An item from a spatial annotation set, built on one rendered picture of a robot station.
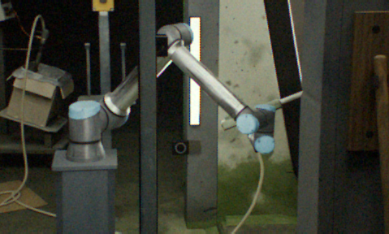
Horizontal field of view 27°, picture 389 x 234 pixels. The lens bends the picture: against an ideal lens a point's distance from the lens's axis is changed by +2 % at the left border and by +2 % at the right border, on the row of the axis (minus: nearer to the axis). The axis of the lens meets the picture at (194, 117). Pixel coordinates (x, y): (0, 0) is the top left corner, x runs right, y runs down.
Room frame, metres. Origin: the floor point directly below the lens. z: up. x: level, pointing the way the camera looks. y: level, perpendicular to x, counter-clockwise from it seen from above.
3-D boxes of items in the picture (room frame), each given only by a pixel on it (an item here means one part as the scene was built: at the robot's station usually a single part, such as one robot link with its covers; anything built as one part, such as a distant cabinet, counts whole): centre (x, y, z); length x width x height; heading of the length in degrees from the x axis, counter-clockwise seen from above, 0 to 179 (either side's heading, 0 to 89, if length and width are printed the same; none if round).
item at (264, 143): (3.52, -0.31, 0.80); 0.12 x 0.09 x 0.10; 9
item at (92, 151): (3.82, 0.54, 0.69); 0.19 x 0.19 x 0.10
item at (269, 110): (3.50, -0.31, 0.91); 0.12 x 0.09 x 0.12; 149
